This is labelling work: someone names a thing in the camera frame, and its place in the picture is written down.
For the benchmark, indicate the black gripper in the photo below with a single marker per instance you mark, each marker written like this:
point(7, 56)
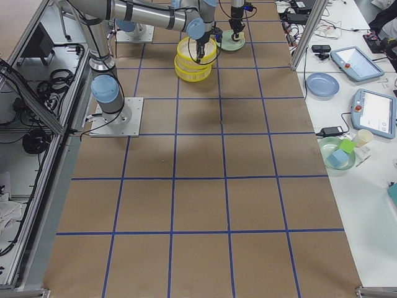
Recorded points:
point(204, 38)
point(235, 14)

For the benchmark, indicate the white bun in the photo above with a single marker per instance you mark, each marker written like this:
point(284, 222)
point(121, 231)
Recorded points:
point(238, 37)

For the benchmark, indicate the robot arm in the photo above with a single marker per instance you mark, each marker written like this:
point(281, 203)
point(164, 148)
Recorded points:
point(195, 18)
point(237, 7)

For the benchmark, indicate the green plate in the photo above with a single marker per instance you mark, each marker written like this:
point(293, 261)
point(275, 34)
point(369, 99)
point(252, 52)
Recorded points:
point(227, 43)

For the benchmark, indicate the black webcam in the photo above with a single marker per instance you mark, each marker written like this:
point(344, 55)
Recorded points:
point(321, 51)

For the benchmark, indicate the blue plate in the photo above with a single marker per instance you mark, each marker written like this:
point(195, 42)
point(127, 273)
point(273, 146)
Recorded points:
point(322, 85)

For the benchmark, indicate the far teach pendant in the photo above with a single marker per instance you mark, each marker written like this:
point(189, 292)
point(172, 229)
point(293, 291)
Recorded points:
point(356, 64)

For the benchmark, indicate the teach pendant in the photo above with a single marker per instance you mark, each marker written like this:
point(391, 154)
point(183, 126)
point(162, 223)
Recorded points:
point(356, 64)
point(375, 112)

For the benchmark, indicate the black power brick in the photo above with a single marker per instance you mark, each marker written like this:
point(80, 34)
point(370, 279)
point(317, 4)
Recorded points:
point(333, 131)

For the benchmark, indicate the green bowl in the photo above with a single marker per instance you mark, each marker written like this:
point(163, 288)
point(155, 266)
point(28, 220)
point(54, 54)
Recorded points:
point(328, 145)

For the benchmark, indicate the near teach pendant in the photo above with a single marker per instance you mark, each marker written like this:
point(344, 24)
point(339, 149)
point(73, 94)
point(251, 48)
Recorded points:
point(375, 112)

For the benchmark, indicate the green foam cube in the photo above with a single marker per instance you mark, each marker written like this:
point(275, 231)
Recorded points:
point(347, 146)

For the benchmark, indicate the blue foam cube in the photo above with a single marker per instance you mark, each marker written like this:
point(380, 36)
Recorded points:
point(337, 159)

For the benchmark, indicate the paper cup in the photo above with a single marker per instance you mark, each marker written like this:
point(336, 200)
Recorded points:
point(363, 137)

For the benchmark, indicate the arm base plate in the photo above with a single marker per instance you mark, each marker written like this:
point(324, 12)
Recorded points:
point(125, 124)
point(140, 34)

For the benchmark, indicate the aluminium frame post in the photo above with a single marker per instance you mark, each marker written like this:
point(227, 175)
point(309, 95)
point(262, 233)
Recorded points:
point(312, 22)

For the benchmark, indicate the aluminium frame rail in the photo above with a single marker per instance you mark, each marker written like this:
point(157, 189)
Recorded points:
point(44, 98)

